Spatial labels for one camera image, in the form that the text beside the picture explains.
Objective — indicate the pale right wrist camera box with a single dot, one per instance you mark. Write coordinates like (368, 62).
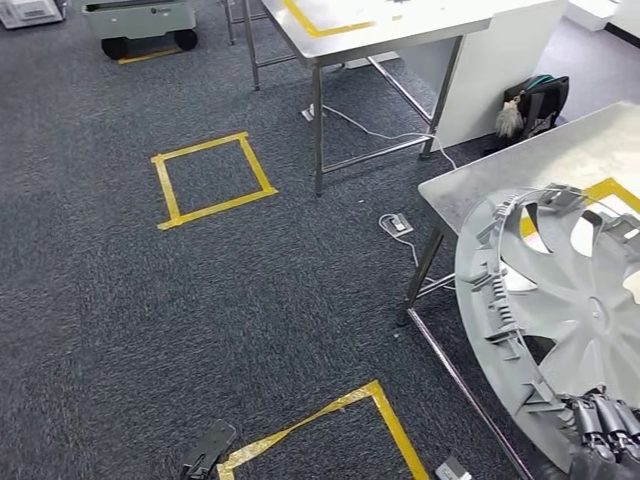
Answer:
(450, 472)

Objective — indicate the small metal floor plate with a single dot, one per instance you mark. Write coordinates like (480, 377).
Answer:
(307, 114)

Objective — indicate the pale fluffy tassel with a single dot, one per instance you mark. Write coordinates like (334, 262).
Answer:
(509, 120)

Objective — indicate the white flat machine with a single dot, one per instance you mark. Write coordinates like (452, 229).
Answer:
(30, 12)

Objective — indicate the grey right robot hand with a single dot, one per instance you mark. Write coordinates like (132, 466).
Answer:
(610, 444)

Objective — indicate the metal floor socket box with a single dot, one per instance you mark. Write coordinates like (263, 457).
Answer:
(398, 224)

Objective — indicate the steel workbench table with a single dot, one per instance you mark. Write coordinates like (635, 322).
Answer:
(525, 159)

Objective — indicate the grey plastic wheel hubcap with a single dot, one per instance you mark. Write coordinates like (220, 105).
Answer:
(575, 311)

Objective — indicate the black left robot foot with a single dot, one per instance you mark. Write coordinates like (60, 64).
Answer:
(210, 447)

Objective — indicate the yellow floor tape square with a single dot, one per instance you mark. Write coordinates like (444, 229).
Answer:
(395, 430)
(167, 192)

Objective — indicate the black bag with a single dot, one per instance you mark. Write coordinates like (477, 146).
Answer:
(545, 102)

